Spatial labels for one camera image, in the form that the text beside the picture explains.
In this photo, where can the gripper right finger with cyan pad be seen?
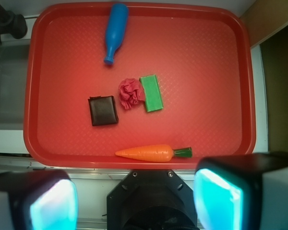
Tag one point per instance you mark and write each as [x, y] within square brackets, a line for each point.
[244, 192]

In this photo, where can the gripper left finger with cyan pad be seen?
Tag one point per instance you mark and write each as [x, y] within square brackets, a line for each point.
[38, 200]

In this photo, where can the crumpled red paper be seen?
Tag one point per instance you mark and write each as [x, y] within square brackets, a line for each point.
[131, 92]

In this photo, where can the orange toy carrot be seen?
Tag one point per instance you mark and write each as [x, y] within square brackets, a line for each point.
[154, 153]

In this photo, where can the black leather wallet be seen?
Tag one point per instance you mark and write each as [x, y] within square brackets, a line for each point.
[103, 110]

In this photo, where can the metal sink basin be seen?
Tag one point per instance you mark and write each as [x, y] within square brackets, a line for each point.
[13, 73]

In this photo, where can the green rectangular block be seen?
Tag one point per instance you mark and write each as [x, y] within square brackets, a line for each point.
[153, 98]

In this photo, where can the red plastic tray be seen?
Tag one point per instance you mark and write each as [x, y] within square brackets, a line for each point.
[200, 55]

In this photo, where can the black faucet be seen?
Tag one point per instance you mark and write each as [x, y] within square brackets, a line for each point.
[13, 24]

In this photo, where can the blue plastic bottle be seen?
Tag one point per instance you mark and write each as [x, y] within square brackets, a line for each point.
[115, 30]

